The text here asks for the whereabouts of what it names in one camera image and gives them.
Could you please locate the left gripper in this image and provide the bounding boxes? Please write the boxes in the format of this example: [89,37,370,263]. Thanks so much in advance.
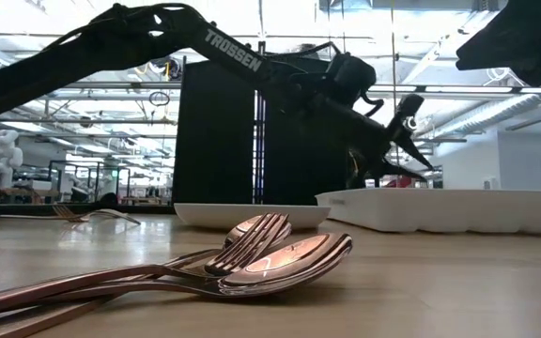
[317,100,435,187]

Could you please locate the rose gold spoon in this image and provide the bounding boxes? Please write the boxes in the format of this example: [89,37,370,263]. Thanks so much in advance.
[39,233,354,300]
[223,214,293,250]

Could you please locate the rose gold fork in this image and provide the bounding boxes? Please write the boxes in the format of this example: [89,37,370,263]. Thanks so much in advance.
[0,212,291,319]
[52,203,141,225]

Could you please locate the red object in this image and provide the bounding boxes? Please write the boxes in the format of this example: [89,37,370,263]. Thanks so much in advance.
[385,176,415,190]

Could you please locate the black cabinet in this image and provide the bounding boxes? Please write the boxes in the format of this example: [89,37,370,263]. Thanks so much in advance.
[348,145,381,190]

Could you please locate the white cutlery tray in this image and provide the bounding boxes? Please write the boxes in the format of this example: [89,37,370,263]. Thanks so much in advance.
[315,188,541,235]

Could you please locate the thin vertical pole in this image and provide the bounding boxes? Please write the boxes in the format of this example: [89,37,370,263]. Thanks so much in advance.
[391,7,401,189]

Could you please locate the black divider panel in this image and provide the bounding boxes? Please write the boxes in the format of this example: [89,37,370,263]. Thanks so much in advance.
[172,59,256,206]
[263,58,349,206]

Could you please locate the white round plate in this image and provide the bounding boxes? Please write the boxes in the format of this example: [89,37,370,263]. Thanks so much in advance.
[174,202,332,231]

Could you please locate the wooden workbench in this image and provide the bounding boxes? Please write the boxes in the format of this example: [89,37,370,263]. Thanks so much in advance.
[0,187,61,204]

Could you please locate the rose gold knife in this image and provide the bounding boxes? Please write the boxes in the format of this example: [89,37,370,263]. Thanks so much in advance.
[0,293,121,338]

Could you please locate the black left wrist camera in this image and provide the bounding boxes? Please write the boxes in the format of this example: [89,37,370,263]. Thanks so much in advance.
[386,93,425,142]

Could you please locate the metal divider post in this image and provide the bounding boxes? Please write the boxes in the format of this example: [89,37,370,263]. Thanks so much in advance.
[253,40,268,206]

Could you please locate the black ceiling camera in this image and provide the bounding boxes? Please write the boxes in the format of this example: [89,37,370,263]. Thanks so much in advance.
[150,55,182,81]

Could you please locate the black metal frame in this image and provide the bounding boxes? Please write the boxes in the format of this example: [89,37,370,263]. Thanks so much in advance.
[47,160,131,204]

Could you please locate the black table frame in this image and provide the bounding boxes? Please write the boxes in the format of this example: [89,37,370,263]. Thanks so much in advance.
[0,202,176,218]

